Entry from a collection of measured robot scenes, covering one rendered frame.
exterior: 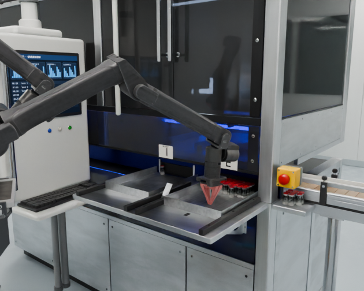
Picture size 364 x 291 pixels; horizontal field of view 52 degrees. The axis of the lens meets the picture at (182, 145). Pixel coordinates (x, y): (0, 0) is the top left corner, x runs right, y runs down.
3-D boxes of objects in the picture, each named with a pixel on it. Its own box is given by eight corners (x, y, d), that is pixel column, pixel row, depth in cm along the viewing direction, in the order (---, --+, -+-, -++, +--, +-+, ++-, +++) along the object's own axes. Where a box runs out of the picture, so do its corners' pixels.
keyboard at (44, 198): (86, 184, 196) (86, 179, 195) (106, 189, 188) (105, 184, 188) (17, 206, 164) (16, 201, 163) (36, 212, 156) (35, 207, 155)
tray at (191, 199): (212, 184, 170) (212, 176, 169) (264, 196, 154) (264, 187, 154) (163, 204, 144) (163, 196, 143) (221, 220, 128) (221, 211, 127)
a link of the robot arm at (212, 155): (203, 144, 131) (213, 145, 126) (217, 144, 135) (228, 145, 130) (201, 163, 131) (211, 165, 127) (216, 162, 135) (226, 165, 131)
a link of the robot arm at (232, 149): (208, 125, 130) (223, 133, 123) (232, 126, 137) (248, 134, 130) (200, 156, 134) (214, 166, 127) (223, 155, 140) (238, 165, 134)
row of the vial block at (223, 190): (211, 189, 162) (211, 179, 161) (247, 197, 151) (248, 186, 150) (208, 190, 160) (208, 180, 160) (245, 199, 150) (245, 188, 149)
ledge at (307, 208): (286, 200, 155) (286, 195, 155) (317, 206, 147) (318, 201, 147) (272, 209, 144) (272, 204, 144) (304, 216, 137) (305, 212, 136)
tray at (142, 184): (156, 172, 191) (156, 165, 190) (197, 181, 175) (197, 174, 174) (105, 188, 164) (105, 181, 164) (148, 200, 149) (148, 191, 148)
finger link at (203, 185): (225, 204, 134) (227, 178, 133) (214, 207, 128) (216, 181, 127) (209, 200, 138) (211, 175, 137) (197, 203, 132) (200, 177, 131)
